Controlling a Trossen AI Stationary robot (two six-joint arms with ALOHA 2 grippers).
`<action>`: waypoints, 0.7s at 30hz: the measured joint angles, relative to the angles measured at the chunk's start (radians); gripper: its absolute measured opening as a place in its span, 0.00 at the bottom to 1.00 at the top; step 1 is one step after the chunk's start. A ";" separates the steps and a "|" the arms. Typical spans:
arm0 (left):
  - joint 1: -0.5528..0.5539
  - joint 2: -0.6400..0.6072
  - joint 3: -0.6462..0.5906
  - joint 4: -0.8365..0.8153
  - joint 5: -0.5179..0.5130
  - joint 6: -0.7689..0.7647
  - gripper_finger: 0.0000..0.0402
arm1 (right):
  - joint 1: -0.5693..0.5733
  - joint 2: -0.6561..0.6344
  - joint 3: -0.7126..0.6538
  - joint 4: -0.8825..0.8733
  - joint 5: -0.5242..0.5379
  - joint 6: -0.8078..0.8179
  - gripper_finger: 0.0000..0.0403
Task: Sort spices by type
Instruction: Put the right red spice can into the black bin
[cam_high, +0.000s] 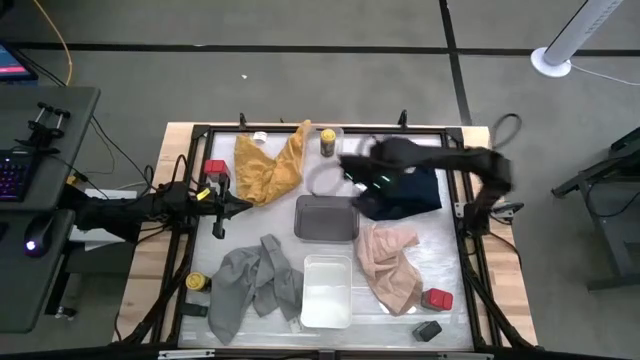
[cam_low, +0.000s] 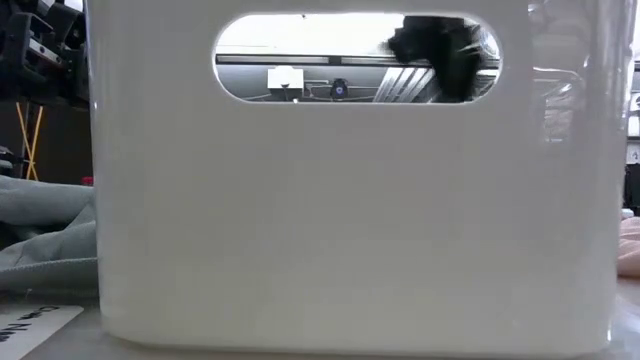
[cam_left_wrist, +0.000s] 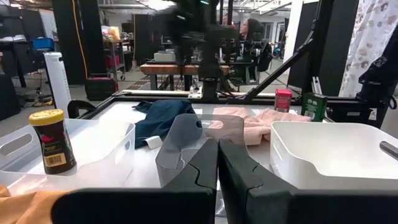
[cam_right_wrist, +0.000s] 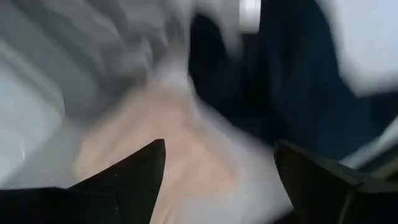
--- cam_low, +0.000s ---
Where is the yellow cable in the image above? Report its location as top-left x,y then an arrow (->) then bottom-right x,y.
14,102 -> 45,182

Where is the white box on frame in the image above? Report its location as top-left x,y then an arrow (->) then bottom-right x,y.
266,65 -> 305,92

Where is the pink cloth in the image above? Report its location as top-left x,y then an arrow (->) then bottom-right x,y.
616,215 -> 640,279

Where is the white plastic bin with handles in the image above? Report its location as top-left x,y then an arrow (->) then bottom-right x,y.
84,0 -> 637,359

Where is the overhead camera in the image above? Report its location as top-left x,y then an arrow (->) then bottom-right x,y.
329,77 -> 350,101

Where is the grey cloth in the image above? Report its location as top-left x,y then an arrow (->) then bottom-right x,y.
0,173 -> 100,296

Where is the aluminium frame beam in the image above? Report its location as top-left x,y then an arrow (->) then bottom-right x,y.
214,53 -> 501,69

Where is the white paper label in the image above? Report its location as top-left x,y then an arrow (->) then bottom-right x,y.
0,304 -> 85,360

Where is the person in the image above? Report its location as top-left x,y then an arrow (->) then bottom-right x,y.
387,15 -> 494,104

